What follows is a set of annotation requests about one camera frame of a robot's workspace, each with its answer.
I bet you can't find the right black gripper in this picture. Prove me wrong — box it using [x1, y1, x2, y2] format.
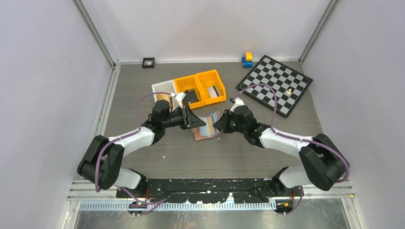
[214, 109, 247, 134]

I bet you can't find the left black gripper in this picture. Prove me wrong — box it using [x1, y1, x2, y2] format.
[162, 104, 205, 130]

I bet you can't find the tan leather card holder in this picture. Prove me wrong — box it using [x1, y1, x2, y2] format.
[192, 111, 221, 141]

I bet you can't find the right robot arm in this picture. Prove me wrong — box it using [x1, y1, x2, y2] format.
[213, 105, 350, 196]

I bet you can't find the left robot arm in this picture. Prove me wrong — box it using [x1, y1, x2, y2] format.
[77, 100, 206, 198]

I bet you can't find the black card in bin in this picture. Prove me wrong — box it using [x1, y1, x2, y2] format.
[182, 89, 200, 104]

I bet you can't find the white striped card in bin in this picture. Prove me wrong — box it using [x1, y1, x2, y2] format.
[207, 86, 220, 98]

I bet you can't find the gold card in white bin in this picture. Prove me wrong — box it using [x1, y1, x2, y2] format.
[156, 94, 173, 108]

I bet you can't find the left orange plastic bin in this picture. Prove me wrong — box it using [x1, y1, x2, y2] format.
[174, 74, 204, 109]

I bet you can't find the orange plastic bin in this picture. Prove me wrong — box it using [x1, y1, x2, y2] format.
[174, 74, 204, 109]
[196, 70, 226, 105]

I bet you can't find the white plastic bin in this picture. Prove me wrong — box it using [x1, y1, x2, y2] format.
[151, 80, 178, 109]

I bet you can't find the right orange plastic bin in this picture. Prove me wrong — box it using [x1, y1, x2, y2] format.
[196, 70, 226, 105]

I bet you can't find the blue and yellow toy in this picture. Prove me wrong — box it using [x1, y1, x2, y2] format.
[241, 52, 253, 68]

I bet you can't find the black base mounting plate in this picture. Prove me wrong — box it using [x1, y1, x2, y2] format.
[116, 178, 301, 204]

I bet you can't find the small black square device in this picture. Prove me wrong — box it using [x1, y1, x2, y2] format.
[142, 57, 155, 68]

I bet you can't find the black and white chessboard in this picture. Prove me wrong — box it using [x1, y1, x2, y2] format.
[236, 55, 313, 118]

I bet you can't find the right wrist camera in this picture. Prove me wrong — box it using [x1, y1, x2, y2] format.
[230, 97, 245, 112]

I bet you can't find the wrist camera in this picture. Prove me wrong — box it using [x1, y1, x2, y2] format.
[173, 92, 186, 108]
[230, 97, 245, 112]

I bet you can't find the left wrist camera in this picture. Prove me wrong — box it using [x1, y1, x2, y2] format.
[173, 92, 186, 108]

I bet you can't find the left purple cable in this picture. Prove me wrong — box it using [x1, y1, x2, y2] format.
[94, 92, 176, 216]

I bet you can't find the aluminium front rail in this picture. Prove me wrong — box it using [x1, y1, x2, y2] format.
[67, 177, 356, 202]

